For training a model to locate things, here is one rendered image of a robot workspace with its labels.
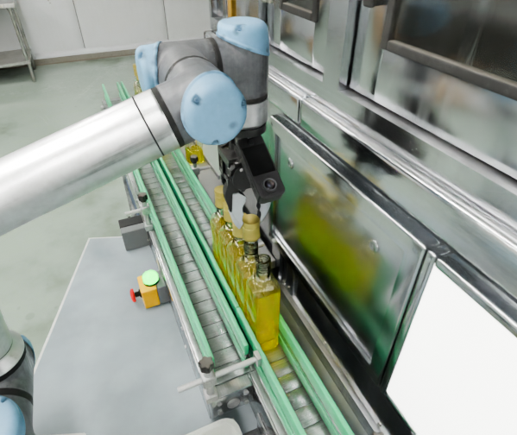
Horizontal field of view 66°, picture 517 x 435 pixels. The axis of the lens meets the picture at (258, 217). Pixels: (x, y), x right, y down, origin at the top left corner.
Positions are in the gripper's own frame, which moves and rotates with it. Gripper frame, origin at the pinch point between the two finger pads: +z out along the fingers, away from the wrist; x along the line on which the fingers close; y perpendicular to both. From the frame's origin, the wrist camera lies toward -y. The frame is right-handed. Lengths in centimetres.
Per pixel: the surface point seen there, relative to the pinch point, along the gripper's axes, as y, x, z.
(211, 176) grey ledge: 68, -12, 31
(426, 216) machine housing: -27.3, -13.3, -17.0
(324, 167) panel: -4.9, -12.0, -12.1
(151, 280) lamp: 26.6, 19.5, 34.3
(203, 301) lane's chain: 10.7, 8.9, 30.9
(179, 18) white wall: 585, -124, 81
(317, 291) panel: -7.3, -12.5, 17.7
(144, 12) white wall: 584, -75, 69
